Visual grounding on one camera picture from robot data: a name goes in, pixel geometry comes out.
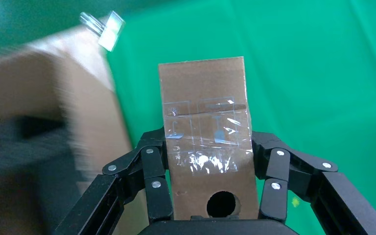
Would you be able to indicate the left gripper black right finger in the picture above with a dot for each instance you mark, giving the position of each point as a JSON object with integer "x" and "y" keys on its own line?
{"x": 275, "y": 185}

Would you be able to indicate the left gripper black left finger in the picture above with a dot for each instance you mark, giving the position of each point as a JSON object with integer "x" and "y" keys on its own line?
{"x": 157, "y": 185}

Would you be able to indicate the small taped cardboard box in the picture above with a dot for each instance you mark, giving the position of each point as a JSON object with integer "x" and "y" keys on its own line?
{"x": 204, "y": 87}

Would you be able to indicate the large open cardboard carton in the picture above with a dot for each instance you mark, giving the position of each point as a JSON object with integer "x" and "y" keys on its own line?
{"x": 87, "y": 107}

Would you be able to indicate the green cloth covered table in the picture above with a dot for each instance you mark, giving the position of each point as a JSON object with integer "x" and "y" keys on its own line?
{"x": 304, "y": 81}

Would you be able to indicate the black foam insert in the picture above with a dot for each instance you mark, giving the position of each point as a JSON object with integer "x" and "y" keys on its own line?
{"x": 19, "y": 146}

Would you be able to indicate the silver cloth clamp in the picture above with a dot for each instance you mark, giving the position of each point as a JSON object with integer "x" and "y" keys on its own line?
{"x": 108, "y": 30}

